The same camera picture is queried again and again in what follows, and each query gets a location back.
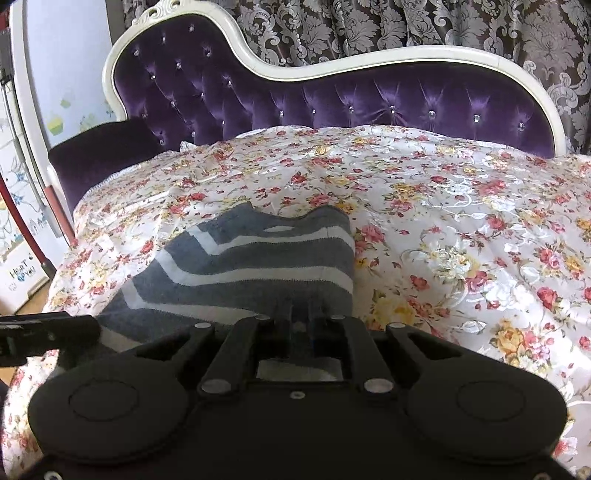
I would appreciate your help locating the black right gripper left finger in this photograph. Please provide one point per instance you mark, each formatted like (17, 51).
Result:
(252, 339)

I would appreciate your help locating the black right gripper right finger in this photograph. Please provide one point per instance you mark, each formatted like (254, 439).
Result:
(342, 346)

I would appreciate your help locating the grey white striped sweater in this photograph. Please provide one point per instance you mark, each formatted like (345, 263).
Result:
(240, 264)

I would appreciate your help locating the white cabinet with stickers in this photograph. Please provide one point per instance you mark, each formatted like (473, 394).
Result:
(21, 273)

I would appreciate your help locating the red grey vacuum cleaner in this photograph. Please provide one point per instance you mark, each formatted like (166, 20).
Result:
(46, 265)

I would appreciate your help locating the floral bed cover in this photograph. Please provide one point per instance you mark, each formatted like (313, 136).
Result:
(479, 243)

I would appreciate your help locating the purple tufted white-framed sofa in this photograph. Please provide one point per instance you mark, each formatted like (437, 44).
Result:
(183, 72)

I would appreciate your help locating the grey damask curtain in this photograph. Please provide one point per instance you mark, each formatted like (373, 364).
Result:
(549, 39)

